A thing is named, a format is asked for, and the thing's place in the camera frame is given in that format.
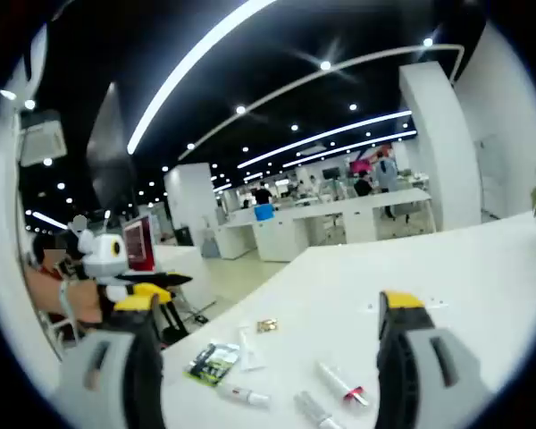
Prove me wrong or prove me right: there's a ceiling air conditioner unit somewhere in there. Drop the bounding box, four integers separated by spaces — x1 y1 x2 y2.
19 110 69 168

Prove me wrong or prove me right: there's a long white office counter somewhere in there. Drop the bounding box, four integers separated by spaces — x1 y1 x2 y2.
214 187 434 264

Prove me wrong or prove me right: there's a magenta sign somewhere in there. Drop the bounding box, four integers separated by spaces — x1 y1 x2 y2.
348 158 374 176

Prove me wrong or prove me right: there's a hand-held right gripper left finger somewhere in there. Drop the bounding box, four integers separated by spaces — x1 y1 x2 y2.
58 292 167 429

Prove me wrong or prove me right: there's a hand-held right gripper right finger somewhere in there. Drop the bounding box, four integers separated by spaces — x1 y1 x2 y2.
374 289 493 429

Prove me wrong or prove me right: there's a green black skincare sachet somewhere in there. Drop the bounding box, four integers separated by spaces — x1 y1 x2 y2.
182 341 242 388

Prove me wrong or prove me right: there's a white side desk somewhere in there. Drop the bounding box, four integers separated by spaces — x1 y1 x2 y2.
154 244 206 309

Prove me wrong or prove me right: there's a clear capped white skincare bottle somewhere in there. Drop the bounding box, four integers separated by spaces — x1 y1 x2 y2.
293 391 341 429

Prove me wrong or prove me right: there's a long white ceiling light strip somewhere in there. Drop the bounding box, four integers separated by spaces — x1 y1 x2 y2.
126 0 279 156

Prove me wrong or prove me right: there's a clear tube with red cap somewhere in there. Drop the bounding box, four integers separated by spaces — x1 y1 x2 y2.
316 360 370 408

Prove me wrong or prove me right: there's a black tripod stand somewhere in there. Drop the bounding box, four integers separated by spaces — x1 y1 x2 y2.
156 292 193 345

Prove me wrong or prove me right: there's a black bin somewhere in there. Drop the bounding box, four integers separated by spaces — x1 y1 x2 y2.
173 226 194 248

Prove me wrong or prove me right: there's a white skincare bottle red label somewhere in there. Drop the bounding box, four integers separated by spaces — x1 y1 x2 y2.
214 381 272 408

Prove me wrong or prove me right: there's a person's left hand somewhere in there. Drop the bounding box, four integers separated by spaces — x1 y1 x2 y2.
69 280 117 330

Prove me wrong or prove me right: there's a red display screen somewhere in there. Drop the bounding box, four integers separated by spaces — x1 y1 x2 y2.
121 214 157 273

